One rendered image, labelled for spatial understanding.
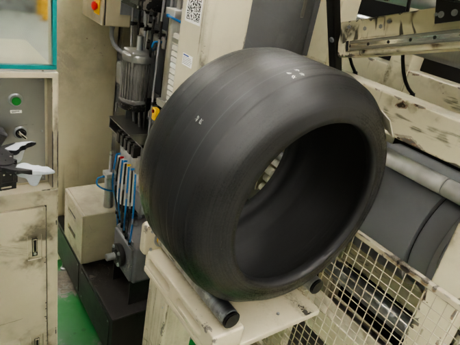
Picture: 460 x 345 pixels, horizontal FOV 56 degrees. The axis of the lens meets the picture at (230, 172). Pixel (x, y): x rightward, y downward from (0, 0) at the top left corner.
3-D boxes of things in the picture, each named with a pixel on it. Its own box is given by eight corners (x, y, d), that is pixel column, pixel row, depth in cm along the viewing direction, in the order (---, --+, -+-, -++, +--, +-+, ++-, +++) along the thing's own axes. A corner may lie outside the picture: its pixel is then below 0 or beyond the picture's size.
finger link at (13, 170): (36, 169, 115) (1, 162, 114) (36, 163, 114) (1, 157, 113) (30, 179, 111) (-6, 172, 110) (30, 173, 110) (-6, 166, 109)
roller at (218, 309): (155, 244, 123) (156, 231, 121) (169, 241, 125) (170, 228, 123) (222, 331, 98) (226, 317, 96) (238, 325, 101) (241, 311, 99)
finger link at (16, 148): (26, 152, 127) (4, 167, 119) (26, 135, 124) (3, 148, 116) (35, 157, 127) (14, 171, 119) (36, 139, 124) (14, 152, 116)
